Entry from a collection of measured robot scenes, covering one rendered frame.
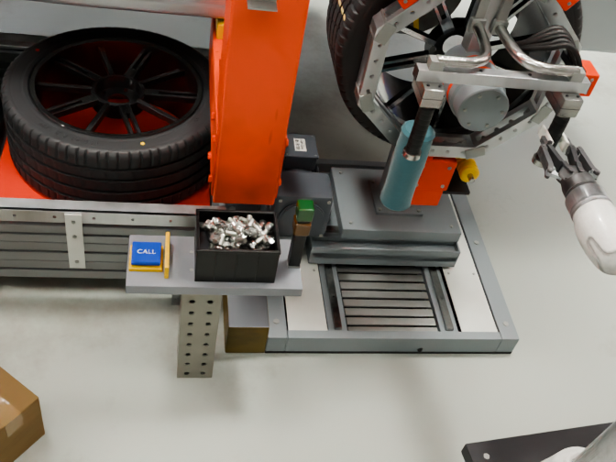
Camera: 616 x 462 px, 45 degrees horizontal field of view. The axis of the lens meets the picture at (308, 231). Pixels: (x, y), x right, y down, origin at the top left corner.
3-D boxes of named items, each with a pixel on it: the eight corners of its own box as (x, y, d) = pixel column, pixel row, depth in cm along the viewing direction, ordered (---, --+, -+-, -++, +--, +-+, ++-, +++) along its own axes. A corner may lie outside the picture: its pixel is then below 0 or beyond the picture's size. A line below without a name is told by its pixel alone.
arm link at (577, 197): (602, 228, 167) (592, 209, 171) (621, 199, 160) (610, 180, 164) (565, 226, 165) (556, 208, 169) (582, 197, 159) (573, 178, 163)
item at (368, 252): (429, 195, 274) (436, 176, 267) (453, 269, 249) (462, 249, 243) (296, 190, 265) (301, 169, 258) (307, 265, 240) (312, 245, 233)
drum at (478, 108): (478, 86, 201) (495, 41, 191) (500, 136, 186) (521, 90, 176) (429, 82, 198) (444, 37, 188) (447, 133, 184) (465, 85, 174)
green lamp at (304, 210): (311, 211, 179) (313, 199, 177) (313, 223, 177) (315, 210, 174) (294, 210, 179) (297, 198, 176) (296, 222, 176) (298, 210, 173)
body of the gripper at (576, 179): (559, 206, 168) (545, 179, 175) (593, 207, 170) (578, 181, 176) (573, 181, 163) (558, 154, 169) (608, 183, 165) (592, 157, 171)
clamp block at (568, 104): (563, 95, 182) (571, 77, 178) (576, 118, 175) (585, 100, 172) (544, 94, 181) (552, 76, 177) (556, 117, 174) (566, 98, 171)
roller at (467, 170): (454, 126, 238) (459, 112, 234) (478, 189, 218) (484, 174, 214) (436, 125, 237) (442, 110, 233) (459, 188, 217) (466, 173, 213)
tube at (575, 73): (554, 38, 185) (571, -1, 178) (581, 82, 172) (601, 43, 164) (488, 32, 182) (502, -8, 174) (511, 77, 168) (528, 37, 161)
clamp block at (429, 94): (431, 85, 175) (437, 67, 171) (440, 109, 169) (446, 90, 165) (411, 84, 174) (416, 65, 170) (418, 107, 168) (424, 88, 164)
